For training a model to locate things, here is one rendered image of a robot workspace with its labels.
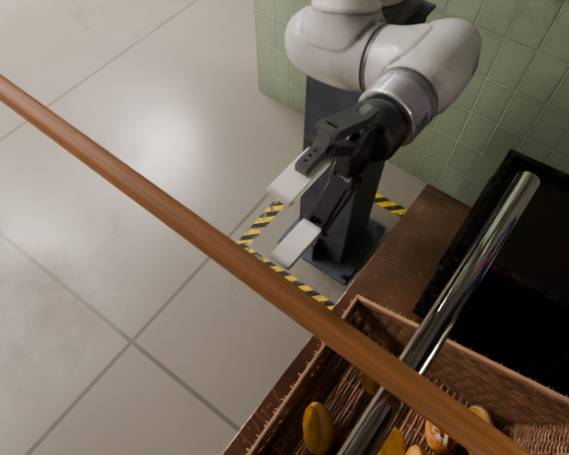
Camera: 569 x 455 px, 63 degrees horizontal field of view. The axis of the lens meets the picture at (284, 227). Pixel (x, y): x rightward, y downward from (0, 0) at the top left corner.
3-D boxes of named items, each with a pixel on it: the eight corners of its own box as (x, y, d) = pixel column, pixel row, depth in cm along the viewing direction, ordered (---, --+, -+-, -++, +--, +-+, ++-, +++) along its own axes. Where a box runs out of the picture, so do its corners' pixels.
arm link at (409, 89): (426, 137, 64) (405, 163, 62) (371, 107, 67) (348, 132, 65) (446, 86, 57) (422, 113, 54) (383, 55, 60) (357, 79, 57)
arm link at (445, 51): (439, 141, 63) (358, 113, 70) (489, 79, 70) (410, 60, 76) (447, 71, 55) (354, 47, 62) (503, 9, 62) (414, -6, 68)
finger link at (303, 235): (303, 217, 60) (303, 219, 60) (269, 255, 57) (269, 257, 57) (322, 229, 59) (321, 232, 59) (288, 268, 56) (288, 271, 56)
